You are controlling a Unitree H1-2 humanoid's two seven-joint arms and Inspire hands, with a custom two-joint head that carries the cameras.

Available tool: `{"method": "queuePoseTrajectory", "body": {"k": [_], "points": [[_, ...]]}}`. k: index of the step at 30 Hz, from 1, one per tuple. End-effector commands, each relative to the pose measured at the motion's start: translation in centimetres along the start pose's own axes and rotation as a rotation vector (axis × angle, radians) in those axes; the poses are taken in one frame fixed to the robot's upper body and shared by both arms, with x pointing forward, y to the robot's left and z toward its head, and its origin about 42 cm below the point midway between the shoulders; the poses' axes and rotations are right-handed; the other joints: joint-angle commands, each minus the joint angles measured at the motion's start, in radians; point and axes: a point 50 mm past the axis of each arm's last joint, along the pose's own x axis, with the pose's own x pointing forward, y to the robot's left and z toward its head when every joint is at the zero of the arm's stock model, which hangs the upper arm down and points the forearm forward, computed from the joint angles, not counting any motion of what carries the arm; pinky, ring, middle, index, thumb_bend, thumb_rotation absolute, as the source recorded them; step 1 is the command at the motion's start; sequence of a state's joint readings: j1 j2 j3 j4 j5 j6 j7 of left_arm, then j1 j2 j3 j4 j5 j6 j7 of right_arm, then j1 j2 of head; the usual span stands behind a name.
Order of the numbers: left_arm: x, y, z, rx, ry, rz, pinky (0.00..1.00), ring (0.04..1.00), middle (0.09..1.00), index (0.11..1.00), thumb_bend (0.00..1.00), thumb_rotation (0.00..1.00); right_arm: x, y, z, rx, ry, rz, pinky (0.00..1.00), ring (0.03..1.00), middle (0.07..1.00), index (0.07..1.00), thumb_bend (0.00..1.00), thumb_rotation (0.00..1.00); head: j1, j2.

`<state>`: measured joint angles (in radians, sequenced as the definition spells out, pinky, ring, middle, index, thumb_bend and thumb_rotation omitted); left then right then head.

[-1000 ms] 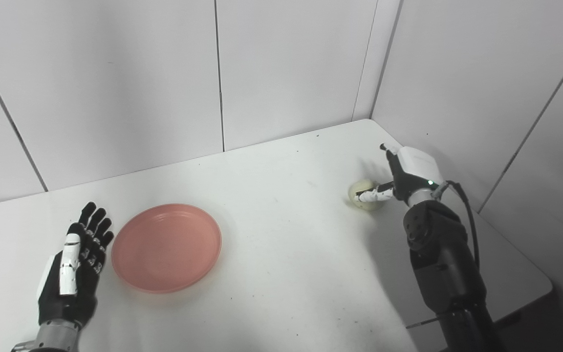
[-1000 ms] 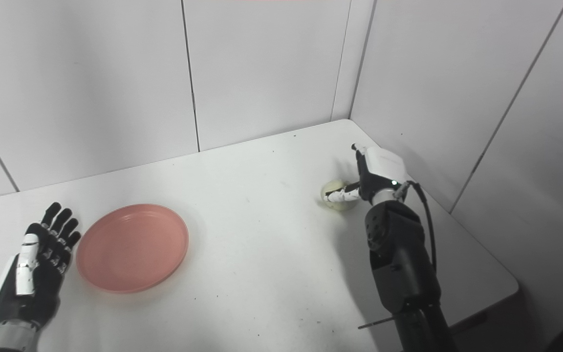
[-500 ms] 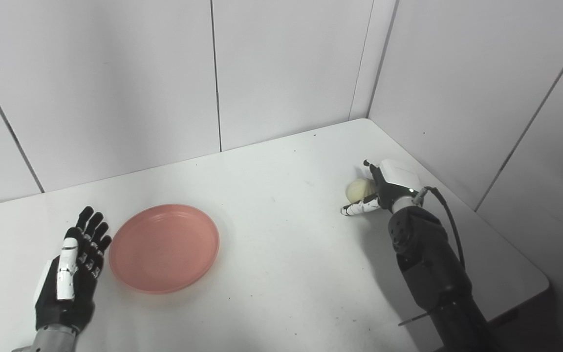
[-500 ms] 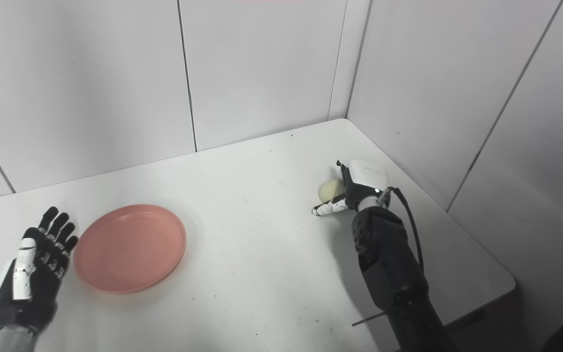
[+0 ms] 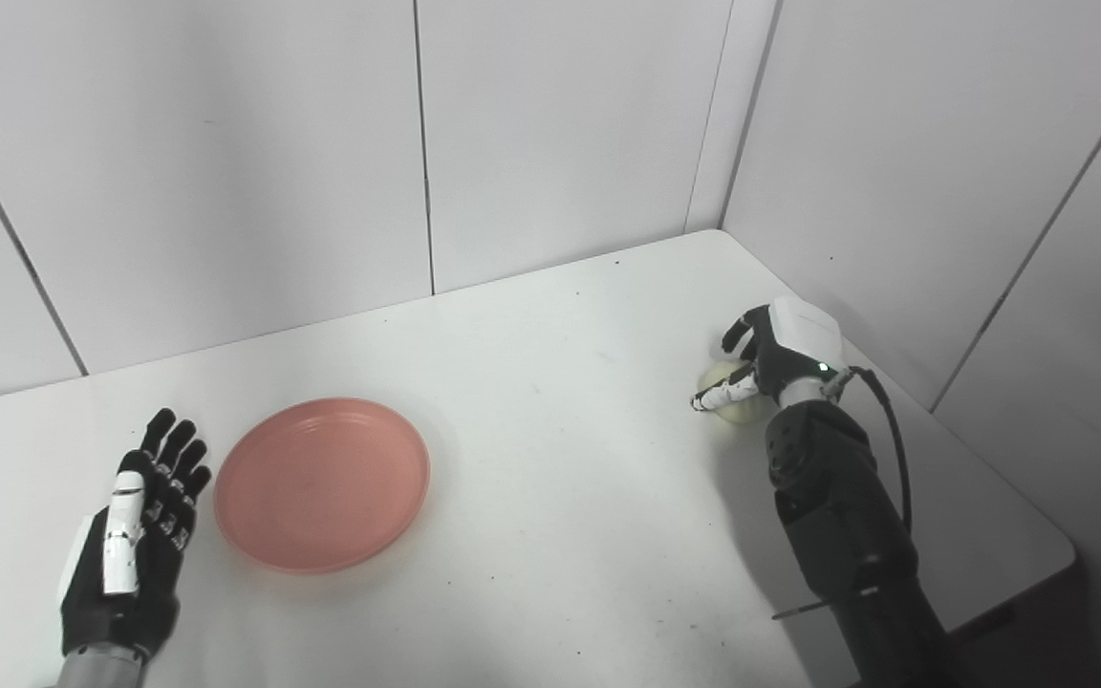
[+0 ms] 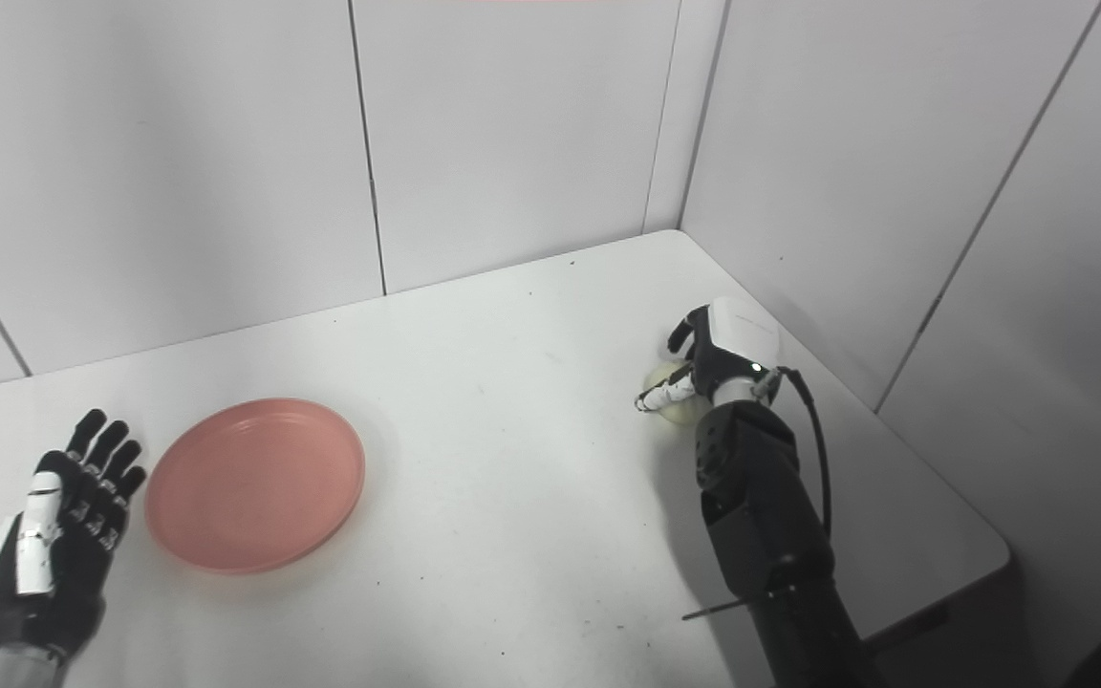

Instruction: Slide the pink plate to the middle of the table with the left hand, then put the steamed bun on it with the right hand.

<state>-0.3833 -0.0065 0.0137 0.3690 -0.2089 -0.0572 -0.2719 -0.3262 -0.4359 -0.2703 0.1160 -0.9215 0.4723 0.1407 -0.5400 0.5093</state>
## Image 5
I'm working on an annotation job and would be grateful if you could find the pink round plate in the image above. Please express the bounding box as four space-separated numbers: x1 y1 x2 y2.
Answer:
214 398 432 575

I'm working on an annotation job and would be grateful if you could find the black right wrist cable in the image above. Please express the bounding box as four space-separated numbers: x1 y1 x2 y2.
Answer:
826 365 914 536

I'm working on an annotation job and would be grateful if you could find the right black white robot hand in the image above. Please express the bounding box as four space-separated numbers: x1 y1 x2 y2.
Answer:
690 295 846 413

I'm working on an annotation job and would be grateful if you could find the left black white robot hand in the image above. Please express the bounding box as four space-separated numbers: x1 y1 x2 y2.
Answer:
57 408 213 663

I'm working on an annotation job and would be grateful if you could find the cream steamed bun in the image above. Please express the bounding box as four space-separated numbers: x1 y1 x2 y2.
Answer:
697 360 769 426

